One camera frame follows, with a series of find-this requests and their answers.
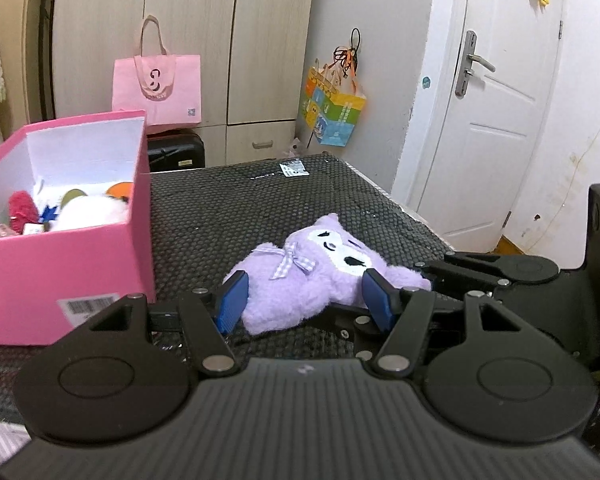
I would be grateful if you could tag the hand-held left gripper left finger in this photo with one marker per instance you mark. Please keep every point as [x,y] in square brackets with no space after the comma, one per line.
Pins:
[232,300]

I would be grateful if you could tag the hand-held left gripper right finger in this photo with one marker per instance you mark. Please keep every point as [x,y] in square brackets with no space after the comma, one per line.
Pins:
[377,300]

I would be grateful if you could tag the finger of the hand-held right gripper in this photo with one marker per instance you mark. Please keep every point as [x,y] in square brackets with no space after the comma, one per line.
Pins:
[352,320]
[465,272]

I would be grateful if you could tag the purple plush toy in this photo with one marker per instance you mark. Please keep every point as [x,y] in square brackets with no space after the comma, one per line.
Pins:
[290,290]

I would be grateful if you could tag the orange ball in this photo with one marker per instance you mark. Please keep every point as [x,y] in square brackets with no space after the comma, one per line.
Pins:
[119,190]

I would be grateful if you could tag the white panda plush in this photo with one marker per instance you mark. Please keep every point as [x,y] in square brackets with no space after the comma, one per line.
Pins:
[90,212]

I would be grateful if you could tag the pink cardboard box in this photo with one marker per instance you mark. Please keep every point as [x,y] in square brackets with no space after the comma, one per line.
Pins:
[55,270]

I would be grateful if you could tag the green ball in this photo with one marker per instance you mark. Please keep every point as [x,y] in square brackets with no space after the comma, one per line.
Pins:
[74,195]

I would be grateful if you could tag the red strawberry plush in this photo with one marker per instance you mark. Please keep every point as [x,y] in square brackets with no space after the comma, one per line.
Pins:
[22,210]

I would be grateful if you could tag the white door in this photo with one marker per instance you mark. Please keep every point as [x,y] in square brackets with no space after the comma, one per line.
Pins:
[505,170]

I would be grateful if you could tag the small white label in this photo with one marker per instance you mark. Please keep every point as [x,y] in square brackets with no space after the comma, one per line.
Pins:
[294,167]

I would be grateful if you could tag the black suitcase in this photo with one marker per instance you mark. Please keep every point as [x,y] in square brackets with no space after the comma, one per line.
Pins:
[175,152]

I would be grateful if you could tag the white plastic bag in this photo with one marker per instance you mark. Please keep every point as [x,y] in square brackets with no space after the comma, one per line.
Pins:
[295,146]

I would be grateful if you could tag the colourful paper gift bag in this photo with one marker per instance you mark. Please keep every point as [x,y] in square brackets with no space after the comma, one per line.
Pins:
[335,115]

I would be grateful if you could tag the teal round sticker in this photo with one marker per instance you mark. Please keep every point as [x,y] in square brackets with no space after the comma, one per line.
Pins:
[427,82]

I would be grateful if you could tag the pink tote bag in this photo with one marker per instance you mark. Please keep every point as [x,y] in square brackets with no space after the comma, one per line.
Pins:
[170,90]

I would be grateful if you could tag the light wooden wardrobe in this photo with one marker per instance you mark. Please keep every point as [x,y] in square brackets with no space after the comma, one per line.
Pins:
[275,60]

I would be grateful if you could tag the striped bed sheet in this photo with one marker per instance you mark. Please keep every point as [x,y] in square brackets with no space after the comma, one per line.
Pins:
[0,435]

